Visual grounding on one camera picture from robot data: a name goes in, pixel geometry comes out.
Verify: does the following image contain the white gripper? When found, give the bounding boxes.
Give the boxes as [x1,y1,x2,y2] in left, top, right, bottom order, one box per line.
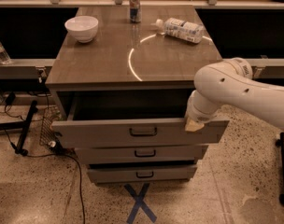
[185,91,220,132]

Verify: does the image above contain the grey top drawer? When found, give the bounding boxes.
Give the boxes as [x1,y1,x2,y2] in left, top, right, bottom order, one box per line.
[52,90,229,148]

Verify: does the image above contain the grey drawer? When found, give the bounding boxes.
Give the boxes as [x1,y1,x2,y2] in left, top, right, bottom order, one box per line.
[75,145,208,164]
[52,90,229,148]
[87,164,197,184]

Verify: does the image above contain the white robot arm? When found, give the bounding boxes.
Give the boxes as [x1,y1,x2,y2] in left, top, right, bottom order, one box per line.
[186,58,284,131]

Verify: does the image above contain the grey middle drawer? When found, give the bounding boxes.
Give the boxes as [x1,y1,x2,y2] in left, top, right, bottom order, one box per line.
[75,145,208,164]

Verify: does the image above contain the grey drawer cabinet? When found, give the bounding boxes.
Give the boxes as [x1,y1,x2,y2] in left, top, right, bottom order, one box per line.
[46,6,221,171]

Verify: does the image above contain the grey bottom drawer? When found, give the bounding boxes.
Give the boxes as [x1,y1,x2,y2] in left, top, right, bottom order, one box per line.
[87,164,197,184]

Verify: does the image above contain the blue tape cross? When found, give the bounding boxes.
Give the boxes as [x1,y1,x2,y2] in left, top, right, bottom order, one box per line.
[124,183,157,224]

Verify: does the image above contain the clear plastic water bottle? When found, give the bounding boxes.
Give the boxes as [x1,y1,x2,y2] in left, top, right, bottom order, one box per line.
[153,18,204,44]

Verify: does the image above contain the energy drink can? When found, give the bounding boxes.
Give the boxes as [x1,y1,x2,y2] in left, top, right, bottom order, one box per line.
[129,0,141,23]

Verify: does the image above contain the white bowl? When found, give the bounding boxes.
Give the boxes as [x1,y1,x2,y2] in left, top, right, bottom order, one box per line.
[64,16,99,43]

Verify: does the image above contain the black stand foot left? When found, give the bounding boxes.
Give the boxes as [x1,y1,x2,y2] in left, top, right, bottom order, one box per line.
[0,100,38,156]

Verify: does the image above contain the small bottle at left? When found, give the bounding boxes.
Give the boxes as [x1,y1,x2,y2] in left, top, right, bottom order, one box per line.
[0,42,12,64]

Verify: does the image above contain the wire basket with items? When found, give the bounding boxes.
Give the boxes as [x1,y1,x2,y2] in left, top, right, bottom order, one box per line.
[39,106,62,153]

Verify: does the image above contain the black floor cable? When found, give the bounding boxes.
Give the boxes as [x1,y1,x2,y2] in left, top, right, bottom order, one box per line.
[0,91,86,224]

